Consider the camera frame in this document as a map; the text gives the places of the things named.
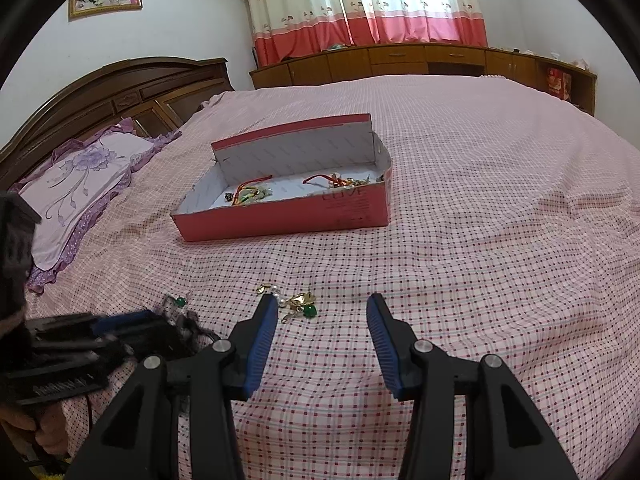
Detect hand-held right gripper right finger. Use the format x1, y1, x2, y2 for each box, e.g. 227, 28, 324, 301
366, 292, 581, 480

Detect long wooden cabinet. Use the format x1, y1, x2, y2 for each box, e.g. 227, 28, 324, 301
249, 43, 599, 117

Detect red cardboard box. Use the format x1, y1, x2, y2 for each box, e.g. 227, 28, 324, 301
170, 113, 393, 243

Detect person's left hand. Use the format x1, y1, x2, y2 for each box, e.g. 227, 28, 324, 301
0, 399, 70, 461

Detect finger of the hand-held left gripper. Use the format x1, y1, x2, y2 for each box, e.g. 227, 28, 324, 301
91, 309, 164, 337
120, 321, 190, 362

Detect black hair accessory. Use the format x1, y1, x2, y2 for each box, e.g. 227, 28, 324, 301
172, 310, 218, 348

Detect red string bracelet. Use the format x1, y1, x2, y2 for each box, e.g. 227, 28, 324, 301
304, 173, 351, 192
226, 174, 275, 200

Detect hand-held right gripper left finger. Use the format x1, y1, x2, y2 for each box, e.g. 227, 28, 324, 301
65, 292, 279, 480

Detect purple floral pillow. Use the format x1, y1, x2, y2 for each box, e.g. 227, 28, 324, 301
9, 117, 182, 296

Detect green bead gold earring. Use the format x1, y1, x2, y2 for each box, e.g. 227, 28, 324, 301
281, 291, 321, 322

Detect red gift box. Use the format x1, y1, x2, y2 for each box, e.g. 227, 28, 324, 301
545, 66, 574, 100

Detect pearl gold earring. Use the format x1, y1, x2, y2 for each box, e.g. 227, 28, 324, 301
256, 284, 287, 312

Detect dark wooden headboard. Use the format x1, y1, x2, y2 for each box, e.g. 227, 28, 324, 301
0, 57, 235, 182

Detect small beaded earring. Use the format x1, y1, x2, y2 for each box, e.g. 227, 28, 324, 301
161, 295, 200, 323

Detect cream and red curtain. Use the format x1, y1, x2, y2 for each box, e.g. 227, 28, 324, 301
242, 0, 489, 67

